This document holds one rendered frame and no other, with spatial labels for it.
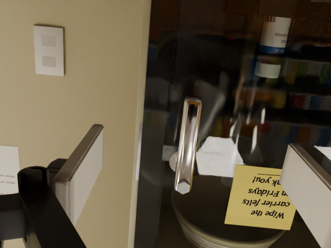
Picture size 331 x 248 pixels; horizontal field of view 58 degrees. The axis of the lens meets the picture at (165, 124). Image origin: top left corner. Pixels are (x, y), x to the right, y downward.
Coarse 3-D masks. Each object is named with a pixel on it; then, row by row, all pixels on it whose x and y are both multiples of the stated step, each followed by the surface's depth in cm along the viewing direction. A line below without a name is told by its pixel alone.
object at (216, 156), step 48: (192, 0) 26; (240, 0) 26; (288, 0) 26; (192, 48) 28; (240, 48) 28; (288, 48) 28; (144, 96) 29; (240, 96) 29; (288, 96) 29; (144, 144) 31; (240, 144) 31; (288, 144) 31; (144, 192) 33; (192, 192) 33; (144, 240) 35; (192, 240) 35; (240, 240) 35; (288, 240) 35
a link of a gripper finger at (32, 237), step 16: (32, 176) 12; (48, 176) 12; (32, 192) 12; (48, 192) 12; (32, 208) 11; (48, 208) 11; (32, 224) 10; (48, 224) 10; (64, 224) 10; (32, 240) 11; (48, 240) 10; (64, 240) 10; (80, 240) 10
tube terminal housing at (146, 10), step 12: (144, 0) 28; (144, 12) 28; (144, 24) 28; (144, 36) 29; (144, 48) 29; (144, 60) 30; (144, 72) 30; (144, 84) 30; (132, 180) 34; (132, 192) 35; (132, 204) 35; (132, 216) 36; (132, 228) 36; (132, 240) 37
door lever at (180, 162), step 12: (192, 96) 25; (192, 108) 25; (192, 120) 25; (180, 132) 26; (192, 132) 25; (180, 144) 26; (192, 144) 26; (180, 156) 26; (192, 156) 26; (180, 168) 26; (192, 168) 26; (180, 180) 27; (192, 180) 27; (180, 192) 27
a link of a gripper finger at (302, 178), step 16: (288, 160) 19; (304, 160) 17; (288, 176) 19; (304, 176) 17; (320, 176) 15; (288, 192) 19; (304, 192) 17; (320, 192) 15; (304, 208) 16; (320, 208) 15; (320, 224) 15; (320, 240) 15
